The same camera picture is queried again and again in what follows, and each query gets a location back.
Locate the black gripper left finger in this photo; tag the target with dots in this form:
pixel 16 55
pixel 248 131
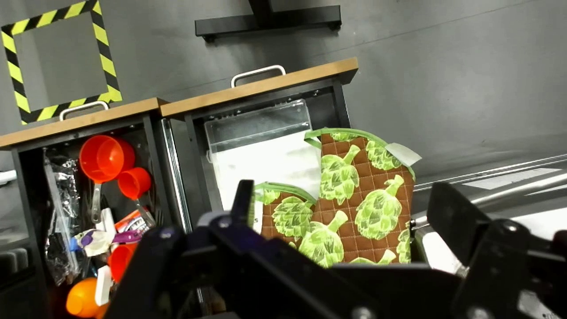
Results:
pixel 195 266

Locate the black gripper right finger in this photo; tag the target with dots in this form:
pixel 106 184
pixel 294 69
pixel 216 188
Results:
pixel 514 271

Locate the green patterned oven mitt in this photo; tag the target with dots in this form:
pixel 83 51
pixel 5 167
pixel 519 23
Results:
pixel 354 195

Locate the artichoke print oven mitt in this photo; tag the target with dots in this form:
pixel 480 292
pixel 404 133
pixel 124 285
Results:
pixel 289 218

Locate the wooden drawer with toys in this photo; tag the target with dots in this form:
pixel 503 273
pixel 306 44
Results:
pixel 76 126

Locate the wooden drawer with white liner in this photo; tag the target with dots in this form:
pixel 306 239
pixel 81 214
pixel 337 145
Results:
pixel 259 85

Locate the small red measuring cup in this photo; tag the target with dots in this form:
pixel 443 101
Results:
pixel 120 259

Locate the colourful snack packet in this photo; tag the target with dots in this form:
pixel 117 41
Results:
pixel 133 223

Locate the stainless gas stove range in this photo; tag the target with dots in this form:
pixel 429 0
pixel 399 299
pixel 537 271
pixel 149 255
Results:
pixel 531 197

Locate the white plastic cup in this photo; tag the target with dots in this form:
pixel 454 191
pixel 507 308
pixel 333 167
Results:
pixel 103 285

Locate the medium red measuring cup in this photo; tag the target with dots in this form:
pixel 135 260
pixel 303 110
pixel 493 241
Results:
pixel 135 181

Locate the white purple toy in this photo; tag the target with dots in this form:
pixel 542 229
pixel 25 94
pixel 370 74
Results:
pixel 94 239

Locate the orange plastic ball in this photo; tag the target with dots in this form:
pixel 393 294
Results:
pixel 81 298

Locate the white liner sheet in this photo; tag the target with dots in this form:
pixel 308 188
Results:
pixel 266 165

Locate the large red measuring cup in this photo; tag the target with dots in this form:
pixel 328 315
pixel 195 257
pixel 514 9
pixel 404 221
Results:
pixel 103 158

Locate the clear plastic sheet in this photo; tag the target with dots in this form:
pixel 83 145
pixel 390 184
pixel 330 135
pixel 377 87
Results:
pixel 257 124

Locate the yellow black hazard tape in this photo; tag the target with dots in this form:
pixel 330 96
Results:
pixel 108 64

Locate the black stand base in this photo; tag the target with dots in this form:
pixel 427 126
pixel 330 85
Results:
pixel 266 23

